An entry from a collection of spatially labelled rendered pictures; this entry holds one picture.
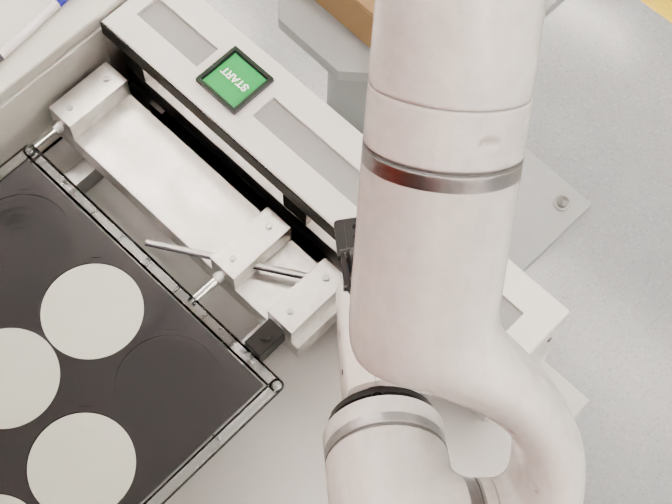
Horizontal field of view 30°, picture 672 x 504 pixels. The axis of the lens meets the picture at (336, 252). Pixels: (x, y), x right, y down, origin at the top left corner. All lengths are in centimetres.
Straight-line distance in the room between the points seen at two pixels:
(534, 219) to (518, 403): 156
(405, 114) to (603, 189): 171
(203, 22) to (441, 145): 69
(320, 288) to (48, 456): 30
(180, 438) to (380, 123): 58
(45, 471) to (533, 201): 132
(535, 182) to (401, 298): 164
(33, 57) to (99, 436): 39
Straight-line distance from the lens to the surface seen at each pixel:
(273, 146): 124
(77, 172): 137
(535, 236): 227
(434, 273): 68
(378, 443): 82
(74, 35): 132
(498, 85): 65
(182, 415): 120
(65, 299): 125
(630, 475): 217
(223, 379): 120
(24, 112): 134
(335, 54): 146
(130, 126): 135
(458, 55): 64
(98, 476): 119
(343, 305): 89
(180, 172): 132
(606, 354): 223
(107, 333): 123
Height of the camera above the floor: 204
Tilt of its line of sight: 66 degrees down
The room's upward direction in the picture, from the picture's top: 3 degrees clockwise
